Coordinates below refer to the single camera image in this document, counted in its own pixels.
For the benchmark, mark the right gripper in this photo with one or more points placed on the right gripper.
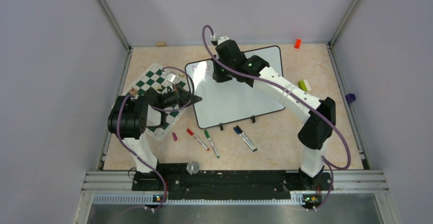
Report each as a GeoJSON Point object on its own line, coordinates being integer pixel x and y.
{"type": "Point", "coordinates": [219, 77]}

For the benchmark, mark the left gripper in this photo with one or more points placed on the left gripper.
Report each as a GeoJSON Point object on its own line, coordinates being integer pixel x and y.
{"type": "Point", "coordinates": [182, 97]}

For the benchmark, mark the whiteboard with black frame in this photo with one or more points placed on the whiteboard with black frame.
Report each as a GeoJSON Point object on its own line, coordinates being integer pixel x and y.
{"type": "Point", "coordinates": [225, 102]}

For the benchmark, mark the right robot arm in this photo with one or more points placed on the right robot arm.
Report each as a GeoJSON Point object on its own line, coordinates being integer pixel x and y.
{"type": "Point", "coordinates": [317, 115]}

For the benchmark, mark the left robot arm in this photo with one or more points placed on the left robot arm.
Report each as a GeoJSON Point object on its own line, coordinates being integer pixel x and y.
{"type": "Point", "coordinates": [131, 116]}

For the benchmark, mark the red whiteboard marker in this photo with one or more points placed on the red whiteboard marker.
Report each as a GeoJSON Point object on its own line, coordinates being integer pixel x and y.
{"type": "Point", "coordinates": [197, 139]}

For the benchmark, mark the green whiteboard marker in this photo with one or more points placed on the green whiteboard marker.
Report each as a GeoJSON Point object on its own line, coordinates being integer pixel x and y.
{"type": "Point", "coordinates": [212, 144]}

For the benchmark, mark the blue whiteboard marker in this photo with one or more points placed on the blue whiteboard marker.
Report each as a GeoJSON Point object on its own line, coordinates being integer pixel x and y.
{"type": "Point", "coordinates": [242, 137]}

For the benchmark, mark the whiteboard metal stand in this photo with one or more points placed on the whiteboard metal stand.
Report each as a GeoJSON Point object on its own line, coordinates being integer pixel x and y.
{"type": "Point", "coordinates": [252, 119]}

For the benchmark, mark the black whiteboard marker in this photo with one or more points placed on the black whiteboard marker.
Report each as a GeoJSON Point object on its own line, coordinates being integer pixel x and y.
{"type": "Point", "coordinates": [246, 138]}

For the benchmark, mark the green white chessboard mat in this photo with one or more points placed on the green white chessboard mat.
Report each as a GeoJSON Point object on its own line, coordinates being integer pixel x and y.
{"type": "Point", "coordinates": [154, 77]}

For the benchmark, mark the pink marker cap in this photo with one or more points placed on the pink marker cap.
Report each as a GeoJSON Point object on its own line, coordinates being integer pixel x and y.
{"type": "Point", "coordinates": [174, 136]}

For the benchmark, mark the wooden chess piece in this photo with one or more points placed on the wooden chess piece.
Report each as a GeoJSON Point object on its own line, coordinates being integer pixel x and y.
{"type": "Point", "coordinates": [133, 92]}

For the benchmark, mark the wooden cork piece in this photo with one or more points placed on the wooden cork piece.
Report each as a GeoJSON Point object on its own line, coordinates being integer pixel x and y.
{"type": "Point", "coordinates": [160, 44]}

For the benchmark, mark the grey round knob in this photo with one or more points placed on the grey round knob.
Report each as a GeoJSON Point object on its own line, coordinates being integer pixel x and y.
{"type": "Point", "coordinates": [193, 167]}

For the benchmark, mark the green white toy block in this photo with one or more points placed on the green white toy block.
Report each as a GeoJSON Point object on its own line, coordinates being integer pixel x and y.
{"type": "Point", "coordinates": [304, 85]}

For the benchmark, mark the orange toy block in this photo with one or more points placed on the orange toy block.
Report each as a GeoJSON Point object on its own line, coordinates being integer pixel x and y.
{"type": "Point", "coordinates": [297, 43]}

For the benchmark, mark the purple object at edge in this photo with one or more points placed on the purple object at edge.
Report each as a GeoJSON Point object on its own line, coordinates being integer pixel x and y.
{"type": "Point", "coordinates": [350, 98]}

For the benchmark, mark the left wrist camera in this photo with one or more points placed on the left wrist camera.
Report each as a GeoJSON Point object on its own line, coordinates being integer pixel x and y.
{"type": "Point", "coordinates": [170, 78]}

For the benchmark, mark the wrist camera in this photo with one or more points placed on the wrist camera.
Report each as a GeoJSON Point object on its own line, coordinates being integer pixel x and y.
{"type": "Point", "coordinates": [215, 41]}
{"type": "Point", "coordinates": [170, 78]}

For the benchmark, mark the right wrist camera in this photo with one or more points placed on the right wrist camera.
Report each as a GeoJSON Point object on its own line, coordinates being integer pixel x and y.
{"type": "Point", "coordinates": [215, 41]}

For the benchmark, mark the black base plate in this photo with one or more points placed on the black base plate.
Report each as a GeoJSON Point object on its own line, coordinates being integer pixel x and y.
{"type": "Point", "coordinates": [228, 185]}

